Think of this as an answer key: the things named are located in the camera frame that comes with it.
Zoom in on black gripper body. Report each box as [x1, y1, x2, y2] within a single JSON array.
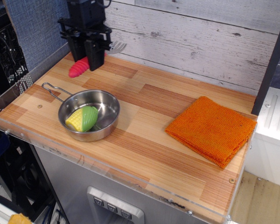
[[58, 0, 112, 50]]

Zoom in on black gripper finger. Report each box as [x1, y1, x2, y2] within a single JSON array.
[[67, 37, 86, 62], [84, 40, 105, 71]]

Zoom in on red handled metal fork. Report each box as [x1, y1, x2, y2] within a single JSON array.
[[69, 41, 127, 78]]

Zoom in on silver metal pan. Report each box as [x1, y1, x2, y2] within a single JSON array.
[[42, 83, 120, 142]]

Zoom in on orange cloth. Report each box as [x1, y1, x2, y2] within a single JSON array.
[[165, 96, 257, 168]]

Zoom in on toy corn cob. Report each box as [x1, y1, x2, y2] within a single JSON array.
[[65, 106, 98, 132]]

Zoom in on black plastic crate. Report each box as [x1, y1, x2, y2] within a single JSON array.
[[0, 24, 28, 95]]

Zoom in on stainless steel toy cabinet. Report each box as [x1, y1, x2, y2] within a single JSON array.
[[34, 147, 224, 224]]

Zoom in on silver dispenser button panel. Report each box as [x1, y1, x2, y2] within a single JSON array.
[[87, 186, 145, 224]]

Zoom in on yellow object bottom left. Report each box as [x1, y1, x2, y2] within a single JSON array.
[[8, 213, 32, 224]]

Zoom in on white side appliance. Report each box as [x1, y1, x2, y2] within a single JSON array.
[[245, 87, 280, 185]]

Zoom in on dark grey right post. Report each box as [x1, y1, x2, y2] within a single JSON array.
[[251, 33, 280, 116]]

